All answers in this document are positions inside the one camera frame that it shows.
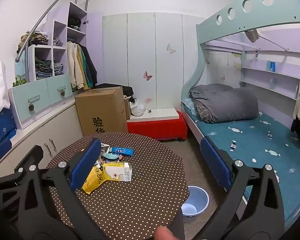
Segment white wall shelf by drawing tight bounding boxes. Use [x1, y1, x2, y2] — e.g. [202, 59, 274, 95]
[241, 50, 300, 100]

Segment white wardrobe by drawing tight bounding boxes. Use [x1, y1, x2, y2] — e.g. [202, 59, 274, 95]
[102, 12, 208, 110]

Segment dark folded clothes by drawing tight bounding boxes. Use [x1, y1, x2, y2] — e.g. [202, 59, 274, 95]
[68, 17, 82, 30]

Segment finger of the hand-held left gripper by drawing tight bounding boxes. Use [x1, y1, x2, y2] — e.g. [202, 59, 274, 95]
[14, 145, 44, 178]
[0, 139, 13, 178]

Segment stair shelf cabinet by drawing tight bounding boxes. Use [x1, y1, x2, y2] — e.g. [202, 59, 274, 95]
[15, 0, 91, 83]

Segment green hanging jacket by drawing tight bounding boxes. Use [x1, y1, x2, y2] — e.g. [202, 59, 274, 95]
[79, 46, 91, 88]

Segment yellow snack packet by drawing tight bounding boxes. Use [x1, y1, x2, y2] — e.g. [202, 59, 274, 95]
[81, 165, 107, 194]

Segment white and yellow milk carton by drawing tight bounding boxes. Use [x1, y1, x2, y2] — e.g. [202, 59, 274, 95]
[102, 162, 133, 182]

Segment grey duvet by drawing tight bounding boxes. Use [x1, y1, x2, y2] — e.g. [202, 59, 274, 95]
[189, 84, 259, 124]

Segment black cloth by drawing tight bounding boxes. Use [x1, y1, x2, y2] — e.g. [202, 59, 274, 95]
[94, 83, 135, 103]

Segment blue bag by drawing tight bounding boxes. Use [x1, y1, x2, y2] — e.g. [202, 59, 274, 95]
[0, 107, 17, 144]

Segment cream hanging jacket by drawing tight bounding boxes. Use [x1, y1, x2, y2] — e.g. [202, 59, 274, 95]
[66, 41, 84, 90]

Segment green grey folded clothes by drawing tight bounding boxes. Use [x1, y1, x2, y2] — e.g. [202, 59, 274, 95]
[35, 57, 53, 78]

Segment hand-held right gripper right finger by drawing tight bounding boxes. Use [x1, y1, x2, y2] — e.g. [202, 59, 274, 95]
[195, 137, 285, 240]

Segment light blue bunk bed frame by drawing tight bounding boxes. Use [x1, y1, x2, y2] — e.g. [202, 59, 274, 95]
[180, 0, 300, 230]

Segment light blue drawer unit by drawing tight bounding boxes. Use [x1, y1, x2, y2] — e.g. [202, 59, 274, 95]
[7, 74, 73, 130]

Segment blue plaid pillow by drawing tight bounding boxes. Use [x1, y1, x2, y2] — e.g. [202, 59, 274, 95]
[181, 98, 199, 117]

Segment black hanging jacket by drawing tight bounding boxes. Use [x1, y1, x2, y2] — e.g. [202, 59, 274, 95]
[80, 44, 98, 87]

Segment white cubby shelf unit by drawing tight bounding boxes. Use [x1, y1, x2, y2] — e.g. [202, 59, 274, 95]
[27, 2, 88, 82]

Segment large cardboard box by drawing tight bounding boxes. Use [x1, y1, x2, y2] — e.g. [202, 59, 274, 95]
[74, 86, 128, 137]

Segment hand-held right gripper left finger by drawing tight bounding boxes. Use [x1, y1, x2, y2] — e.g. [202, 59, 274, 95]
[21, 139, 102, 240]

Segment white plastic bag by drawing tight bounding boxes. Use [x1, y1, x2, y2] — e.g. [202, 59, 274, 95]
[129, 99, 147, 117]

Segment olive folded clothes pile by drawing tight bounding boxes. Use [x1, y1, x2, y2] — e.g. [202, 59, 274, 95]
[17, 30, 49, 48]

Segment brown polka dot tablecloth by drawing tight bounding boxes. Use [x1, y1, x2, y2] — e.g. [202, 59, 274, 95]
[46, 132, 190, 240]

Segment person's right hand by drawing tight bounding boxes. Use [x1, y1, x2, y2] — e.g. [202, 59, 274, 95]
[156, 226, 175, 240]

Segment red storage bench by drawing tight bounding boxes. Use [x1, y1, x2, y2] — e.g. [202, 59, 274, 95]
[127, 111, 188, 141]

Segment blue tissue pack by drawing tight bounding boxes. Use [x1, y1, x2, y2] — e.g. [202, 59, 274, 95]
[111, 147, 135, 156]

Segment grey hanging pouch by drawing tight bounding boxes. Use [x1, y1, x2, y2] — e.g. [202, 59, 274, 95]
[244, 29, 259, 43]

